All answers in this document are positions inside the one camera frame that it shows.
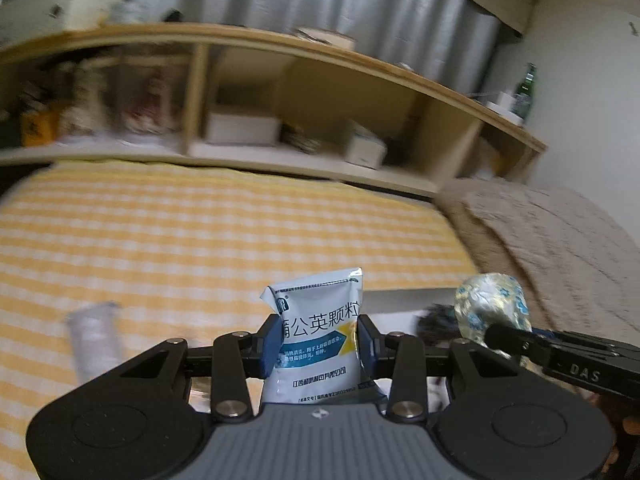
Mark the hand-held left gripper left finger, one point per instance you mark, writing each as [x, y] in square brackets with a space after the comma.
[270, 350]

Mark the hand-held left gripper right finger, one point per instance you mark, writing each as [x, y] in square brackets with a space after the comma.
[367, 347]

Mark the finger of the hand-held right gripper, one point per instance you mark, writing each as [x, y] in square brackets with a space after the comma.
[510, 341]

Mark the floral foil packet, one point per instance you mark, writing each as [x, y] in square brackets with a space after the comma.
[487, 300]

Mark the white and blue medicine packet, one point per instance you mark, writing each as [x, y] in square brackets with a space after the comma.
[315, 330]

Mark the white cardboard box tray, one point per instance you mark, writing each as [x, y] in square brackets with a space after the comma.
[395, 305]

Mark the beige fluffy blanket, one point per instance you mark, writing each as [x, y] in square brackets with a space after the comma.
[550, 240]

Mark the yellow checked bedsheet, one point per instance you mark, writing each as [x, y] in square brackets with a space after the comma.
[200, 240]

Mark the white tissue box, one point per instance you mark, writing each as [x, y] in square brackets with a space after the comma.
[365, 147]

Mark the small striped bundle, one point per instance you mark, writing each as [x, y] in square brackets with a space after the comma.
[300, 137]

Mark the open white cardboard box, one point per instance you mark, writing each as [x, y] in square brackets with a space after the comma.
[240, 127]

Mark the white power strip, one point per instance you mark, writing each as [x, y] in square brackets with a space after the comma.
[502, 112]

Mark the white charger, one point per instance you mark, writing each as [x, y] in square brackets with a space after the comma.
[505, 100]

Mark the green glass bottle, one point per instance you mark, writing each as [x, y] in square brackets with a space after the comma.
[525, 95]

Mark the clear doll display case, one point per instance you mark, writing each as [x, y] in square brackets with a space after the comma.
[90, 100]
[149, 100]

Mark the long wooden shelf unit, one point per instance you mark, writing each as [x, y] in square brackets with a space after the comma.
[240, 40]

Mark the small yellow box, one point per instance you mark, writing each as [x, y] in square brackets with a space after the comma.
[37, 130]

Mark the small black object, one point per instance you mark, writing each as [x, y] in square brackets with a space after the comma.
[173, 16]

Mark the white storage box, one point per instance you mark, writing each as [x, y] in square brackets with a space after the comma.
[60, 7]

